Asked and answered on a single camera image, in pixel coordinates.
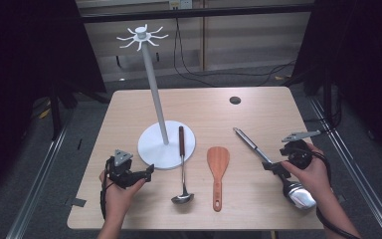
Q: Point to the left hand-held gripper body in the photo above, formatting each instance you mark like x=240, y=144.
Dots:
x=122, y=172

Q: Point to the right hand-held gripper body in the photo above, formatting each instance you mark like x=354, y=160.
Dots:
x=298, y=154

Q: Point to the stainless steel spatula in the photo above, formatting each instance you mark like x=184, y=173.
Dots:
x=249, y=141

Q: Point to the wooden rice spatula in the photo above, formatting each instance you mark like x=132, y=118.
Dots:
x=218, y=159

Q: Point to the white utensil rack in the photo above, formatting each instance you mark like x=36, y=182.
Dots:
x=152, y=76

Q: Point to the person's right hand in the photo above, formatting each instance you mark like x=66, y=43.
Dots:
x=315, y=179

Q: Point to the person's left hand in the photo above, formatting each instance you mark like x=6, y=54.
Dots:
x=117, y=202

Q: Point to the grey tape piece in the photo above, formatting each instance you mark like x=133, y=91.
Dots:
x=78, y=201
x=341, y=199

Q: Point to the black table grommet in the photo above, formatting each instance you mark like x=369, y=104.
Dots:
x=235, y=100

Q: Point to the black metal stand leg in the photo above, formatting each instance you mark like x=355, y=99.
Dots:
x=55, y=113

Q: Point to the black curtain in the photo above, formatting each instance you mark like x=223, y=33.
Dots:
x=20, y=66
x=361, y=66

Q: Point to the white office desk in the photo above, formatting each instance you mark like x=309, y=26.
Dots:
x=245, y=40

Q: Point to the metal floor rail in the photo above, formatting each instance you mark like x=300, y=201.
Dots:
x=36, y=186
x=361, y=179

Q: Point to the white wall socket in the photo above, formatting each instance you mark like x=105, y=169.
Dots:
x=180, y=4

